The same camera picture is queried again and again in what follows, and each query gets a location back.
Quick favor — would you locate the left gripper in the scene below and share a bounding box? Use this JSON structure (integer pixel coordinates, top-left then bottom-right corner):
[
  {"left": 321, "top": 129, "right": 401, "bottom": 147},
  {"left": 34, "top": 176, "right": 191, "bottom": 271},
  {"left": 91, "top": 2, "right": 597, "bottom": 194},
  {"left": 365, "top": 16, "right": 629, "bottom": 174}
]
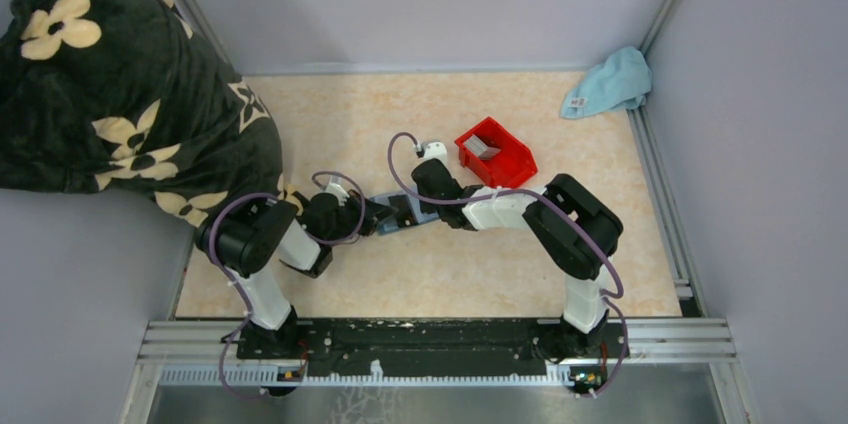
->
[{"left": 327, "top": 188, "right": 400, "bottom": 247}]

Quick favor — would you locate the black VIP credit card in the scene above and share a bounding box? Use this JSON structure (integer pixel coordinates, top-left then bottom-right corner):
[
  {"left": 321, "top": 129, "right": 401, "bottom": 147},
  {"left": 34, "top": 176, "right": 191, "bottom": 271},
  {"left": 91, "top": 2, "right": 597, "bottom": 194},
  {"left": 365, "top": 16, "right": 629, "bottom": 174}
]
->
[{"left": 388, "top": 194, "right": 418, "bottom": 228}]

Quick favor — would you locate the teal card holder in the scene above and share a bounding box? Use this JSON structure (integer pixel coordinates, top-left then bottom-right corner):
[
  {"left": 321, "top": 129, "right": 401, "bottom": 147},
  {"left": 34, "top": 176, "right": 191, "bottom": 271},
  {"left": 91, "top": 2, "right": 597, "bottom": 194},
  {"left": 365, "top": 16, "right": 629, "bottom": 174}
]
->
[{"left": 370, "top": 191, "right": 439, "bottom": 236}]

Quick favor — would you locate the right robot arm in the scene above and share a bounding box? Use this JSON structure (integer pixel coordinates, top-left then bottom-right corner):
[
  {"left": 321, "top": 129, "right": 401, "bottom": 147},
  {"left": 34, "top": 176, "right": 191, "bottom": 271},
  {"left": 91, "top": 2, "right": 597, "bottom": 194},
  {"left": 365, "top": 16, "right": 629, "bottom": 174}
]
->
[{"left": 411, "top": 159, "right": 624, "bottom": 356}]

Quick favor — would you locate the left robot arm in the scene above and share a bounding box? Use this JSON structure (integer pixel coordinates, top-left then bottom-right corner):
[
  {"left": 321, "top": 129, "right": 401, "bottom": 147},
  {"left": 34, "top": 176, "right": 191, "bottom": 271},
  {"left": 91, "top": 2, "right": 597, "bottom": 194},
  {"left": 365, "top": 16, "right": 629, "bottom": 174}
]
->
[{"left": 194, "top": 189, "right": 397, "bottom": 358}]

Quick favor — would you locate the silver credit cards stack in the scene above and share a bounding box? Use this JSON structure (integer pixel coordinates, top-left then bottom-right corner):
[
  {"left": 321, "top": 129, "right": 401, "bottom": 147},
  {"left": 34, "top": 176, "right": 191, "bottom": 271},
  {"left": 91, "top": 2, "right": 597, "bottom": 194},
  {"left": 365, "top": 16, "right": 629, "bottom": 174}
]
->
[{"left": 463, "top": 134, "right": 501, "bottom": 161}]

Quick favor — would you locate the red plastic bin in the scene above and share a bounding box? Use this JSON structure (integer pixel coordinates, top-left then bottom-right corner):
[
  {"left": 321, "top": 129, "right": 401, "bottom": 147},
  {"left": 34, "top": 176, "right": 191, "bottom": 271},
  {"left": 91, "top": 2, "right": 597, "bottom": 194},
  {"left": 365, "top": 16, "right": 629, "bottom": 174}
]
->
[{"left": 454, "top": 116, "right": 538, "bottom": 188}]

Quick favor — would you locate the light blue cloth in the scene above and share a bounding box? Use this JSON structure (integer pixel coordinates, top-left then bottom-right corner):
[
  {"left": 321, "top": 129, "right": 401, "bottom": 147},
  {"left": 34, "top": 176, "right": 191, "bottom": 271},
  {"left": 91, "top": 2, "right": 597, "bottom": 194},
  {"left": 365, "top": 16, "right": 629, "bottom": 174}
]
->
[{"left": 560, "top": 46, "right": 653, "bottom": 120}]

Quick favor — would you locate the black floral blanket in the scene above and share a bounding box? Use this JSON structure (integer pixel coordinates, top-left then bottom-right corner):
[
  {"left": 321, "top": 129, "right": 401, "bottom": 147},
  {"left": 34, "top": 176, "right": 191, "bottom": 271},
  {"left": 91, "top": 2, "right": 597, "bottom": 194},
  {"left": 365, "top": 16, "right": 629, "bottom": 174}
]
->
[{"left": 1, "top": 0, "right": 305, "bottom": 227}]

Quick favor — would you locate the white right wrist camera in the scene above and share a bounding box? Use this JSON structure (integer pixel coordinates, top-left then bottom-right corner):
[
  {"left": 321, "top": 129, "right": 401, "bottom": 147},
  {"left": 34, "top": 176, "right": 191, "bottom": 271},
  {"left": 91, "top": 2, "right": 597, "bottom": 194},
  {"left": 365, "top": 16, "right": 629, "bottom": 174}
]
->
[{"left": 418, "top": 140, "right": 448, "bottom": 166}]

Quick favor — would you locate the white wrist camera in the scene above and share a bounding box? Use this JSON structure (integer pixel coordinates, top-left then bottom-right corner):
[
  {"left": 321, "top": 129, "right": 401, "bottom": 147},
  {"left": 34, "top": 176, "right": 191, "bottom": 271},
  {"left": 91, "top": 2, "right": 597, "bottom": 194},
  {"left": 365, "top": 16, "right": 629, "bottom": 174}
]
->
[
  {"left": 418, "top": 140, "right": 448, "bottom": 166},
  {"left": 324, "top": 179, "right": 349, "bottom": 203}
]

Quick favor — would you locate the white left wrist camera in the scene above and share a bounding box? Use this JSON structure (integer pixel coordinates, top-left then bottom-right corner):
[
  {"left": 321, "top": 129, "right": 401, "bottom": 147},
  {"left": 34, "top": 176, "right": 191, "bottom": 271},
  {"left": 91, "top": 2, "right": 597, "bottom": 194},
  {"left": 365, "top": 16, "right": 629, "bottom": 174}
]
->
[{"left": 324, "top": 179, "right": 349, "bottom": 203}]

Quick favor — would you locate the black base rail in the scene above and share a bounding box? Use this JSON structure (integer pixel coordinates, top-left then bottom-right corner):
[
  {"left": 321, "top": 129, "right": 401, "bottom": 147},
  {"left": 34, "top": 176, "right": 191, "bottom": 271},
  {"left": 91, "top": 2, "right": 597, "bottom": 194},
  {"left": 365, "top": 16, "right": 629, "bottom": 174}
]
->
[{"left": 220, "top": 317, "right": 630, "bottom": 393}]

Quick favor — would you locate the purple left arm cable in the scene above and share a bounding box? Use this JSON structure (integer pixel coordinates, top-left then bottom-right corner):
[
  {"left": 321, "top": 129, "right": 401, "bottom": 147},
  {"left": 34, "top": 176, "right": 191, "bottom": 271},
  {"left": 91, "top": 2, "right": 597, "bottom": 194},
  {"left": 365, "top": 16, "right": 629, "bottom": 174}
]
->
[{"left": 207, "top": 170, "right": 367, "bottom": 404}]

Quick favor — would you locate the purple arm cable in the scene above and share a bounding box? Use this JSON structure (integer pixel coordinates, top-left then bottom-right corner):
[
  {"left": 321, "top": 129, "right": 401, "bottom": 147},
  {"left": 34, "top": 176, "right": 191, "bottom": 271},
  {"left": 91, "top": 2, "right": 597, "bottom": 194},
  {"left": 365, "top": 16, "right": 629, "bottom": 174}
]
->
[
  {"left": 386, "top": 132, "right": 630, "bottom": 399},
  {"left": 207, "top": 170, "right": 367, "bottom": 404}
]

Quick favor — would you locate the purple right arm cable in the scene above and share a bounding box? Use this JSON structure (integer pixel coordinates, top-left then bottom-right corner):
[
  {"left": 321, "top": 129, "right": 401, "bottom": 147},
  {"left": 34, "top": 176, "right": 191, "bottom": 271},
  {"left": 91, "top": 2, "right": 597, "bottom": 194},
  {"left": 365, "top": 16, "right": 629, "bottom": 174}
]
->
[{"left": 386, "top": 132, "right": 630, "bottom": 399}]

